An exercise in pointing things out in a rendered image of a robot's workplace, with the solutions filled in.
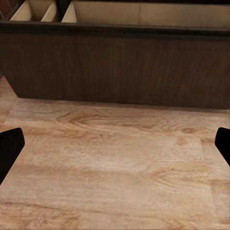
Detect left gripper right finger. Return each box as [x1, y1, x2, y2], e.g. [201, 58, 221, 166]
[215, 127, 230, 166]

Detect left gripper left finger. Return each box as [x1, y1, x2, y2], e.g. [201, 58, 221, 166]
[0, 127, 25, 185]

